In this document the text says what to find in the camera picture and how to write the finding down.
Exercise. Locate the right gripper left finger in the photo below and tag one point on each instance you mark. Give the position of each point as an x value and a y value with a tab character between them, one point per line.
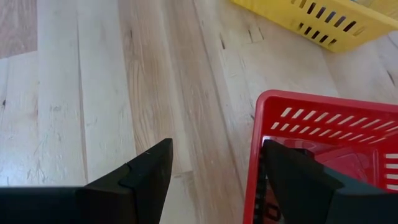
149	177

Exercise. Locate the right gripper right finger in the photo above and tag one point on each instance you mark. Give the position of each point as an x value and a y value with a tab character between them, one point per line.
295	183

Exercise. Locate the red plastic basket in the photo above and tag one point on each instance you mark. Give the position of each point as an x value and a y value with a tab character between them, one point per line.
311	105

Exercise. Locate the yellow plastic basket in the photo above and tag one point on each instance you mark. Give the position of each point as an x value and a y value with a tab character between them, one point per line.
280	12

